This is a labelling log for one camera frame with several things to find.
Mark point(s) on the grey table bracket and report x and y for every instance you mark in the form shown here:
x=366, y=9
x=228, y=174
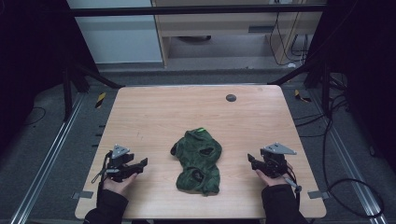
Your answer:
x=82, y=195
x=318, y=194

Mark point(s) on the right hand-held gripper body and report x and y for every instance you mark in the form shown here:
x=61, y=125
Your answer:
x=274, y=163

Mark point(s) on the grey round table grommet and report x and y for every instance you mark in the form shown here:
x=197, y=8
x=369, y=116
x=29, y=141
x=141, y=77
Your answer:
x=231, y=98

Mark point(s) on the person's right hand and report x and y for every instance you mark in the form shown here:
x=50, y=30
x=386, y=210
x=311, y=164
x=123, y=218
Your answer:
x=274, y=181

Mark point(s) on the yellow black striped tape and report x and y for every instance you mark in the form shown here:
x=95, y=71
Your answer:
x=301, y=97
x=100, y=100

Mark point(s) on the dark green garment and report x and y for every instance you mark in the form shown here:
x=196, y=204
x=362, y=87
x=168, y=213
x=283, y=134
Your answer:
x=196, y=161

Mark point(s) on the black metal frame stand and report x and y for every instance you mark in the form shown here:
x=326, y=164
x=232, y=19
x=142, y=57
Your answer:
x=314, y=74
x=77, y=77

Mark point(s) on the light wooden desk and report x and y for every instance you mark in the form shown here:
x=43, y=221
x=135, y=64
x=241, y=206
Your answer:
x=218, y=26

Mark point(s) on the black horizontal frame bar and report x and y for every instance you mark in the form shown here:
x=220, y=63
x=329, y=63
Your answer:
x=186, y=10

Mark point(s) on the person's left hand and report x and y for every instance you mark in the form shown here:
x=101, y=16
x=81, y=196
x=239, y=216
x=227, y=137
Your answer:
x=116, y=186

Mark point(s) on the white cabinet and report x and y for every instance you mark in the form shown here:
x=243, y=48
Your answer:
x=118, y=37

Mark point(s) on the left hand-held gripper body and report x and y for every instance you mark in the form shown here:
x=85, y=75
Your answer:
x=119, y=165

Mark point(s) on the dark curtain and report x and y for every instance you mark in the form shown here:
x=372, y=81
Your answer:
x=364, y=77
x=31, y=62

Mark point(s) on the aluminium floor rail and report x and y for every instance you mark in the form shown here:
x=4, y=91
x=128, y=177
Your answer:
x=46, y=158
x=351, y=161

